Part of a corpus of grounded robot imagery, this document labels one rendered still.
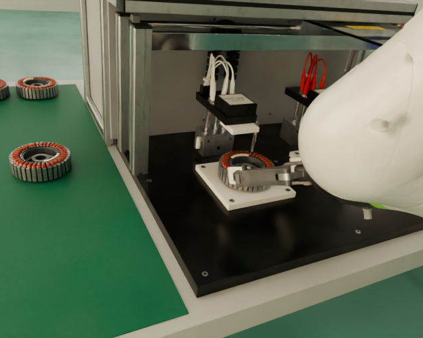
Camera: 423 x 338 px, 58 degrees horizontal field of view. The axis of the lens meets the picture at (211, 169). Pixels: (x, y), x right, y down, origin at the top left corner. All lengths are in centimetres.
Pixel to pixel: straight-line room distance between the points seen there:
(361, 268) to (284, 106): 54
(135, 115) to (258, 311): 39
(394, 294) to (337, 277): 121
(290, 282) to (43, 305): 35
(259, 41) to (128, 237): 44
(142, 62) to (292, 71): 49
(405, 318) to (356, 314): 20
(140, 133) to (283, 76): 46
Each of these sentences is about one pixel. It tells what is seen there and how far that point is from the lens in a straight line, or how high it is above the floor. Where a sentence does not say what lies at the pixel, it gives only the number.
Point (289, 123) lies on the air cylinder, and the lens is 97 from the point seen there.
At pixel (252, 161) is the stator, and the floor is 81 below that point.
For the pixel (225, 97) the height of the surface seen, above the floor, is 92.
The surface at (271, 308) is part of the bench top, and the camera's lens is 61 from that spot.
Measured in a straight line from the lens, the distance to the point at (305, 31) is 92.
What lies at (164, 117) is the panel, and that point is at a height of 82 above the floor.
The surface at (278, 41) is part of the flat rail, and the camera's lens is 81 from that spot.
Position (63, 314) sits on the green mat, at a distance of 56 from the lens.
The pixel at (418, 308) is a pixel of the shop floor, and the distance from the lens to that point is 186.
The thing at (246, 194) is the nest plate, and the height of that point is 78.
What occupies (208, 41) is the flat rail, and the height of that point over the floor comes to 103.
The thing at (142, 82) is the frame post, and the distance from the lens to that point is 70.
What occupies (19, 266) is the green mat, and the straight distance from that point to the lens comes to 63.
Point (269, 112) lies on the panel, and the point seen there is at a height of 80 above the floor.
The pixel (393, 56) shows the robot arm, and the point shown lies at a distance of 30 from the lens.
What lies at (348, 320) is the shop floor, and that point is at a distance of 166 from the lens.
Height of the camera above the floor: 118
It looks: 30 degrees down
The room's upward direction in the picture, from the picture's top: 7 degrees clockwise
